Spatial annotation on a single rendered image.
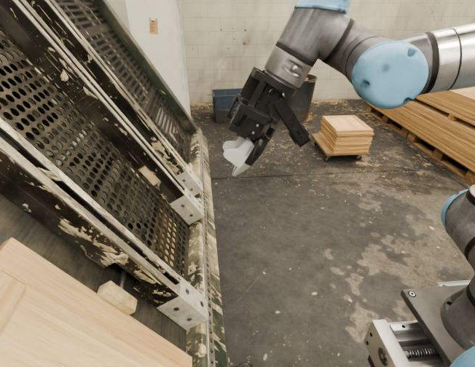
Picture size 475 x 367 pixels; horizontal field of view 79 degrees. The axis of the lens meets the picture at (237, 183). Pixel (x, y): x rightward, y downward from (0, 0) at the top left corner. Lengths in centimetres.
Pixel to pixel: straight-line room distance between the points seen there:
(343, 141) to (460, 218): 281
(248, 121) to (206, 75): 500
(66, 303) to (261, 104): 48
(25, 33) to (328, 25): 75
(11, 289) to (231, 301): 158
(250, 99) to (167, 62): 359
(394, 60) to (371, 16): 567
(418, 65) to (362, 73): 6
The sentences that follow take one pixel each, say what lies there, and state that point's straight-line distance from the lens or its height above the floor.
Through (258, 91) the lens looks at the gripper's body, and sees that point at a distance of 54.
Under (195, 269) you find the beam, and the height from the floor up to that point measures 89.
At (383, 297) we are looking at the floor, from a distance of 222.
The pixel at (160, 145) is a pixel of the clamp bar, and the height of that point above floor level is 115.
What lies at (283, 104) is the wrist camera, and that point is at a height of 146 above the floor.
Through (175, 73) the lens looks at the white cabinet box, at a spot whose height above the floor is 83.
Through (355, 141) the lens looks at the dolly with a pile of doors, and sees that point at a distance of 358.
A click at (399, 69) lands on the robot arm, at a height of 156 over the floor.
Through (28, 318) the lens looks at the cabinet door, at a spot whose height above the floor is 123.
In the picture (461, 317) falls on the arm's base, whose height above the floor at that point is 109.
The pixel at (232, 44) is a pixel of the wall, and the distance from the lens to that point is 545.
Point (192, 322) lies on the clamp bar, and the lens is 84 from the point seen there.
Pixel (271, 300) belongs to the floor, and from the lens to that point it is 201.
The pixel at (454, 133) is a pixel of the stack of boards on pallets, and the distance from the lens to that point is 401.
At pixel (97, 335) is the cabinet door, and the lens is 62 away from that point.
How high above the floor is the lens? 162
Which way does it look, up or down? 32 degrees down
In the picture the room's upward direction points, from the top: straight up
